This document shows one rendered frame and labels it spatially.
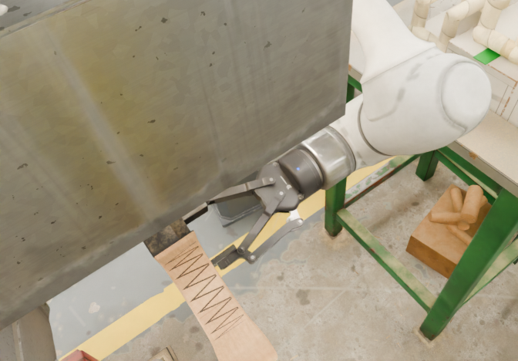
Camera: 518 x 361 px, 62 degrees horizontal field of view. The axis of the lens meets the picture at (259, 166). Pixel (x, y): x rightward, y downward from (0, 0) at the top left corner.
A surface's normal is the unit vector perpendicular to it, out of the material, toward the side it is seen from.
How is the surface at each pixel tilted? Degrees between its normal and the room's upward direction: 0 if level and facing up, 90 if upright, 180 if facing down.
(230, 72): 90
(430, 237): 0
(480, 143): 0
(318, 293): 0
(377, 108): 82
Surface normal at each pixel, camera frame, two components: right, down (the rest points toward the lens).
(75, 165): 0.57, 0.62
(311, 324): -0.11, -0.60
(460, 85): 0.38, 0.07
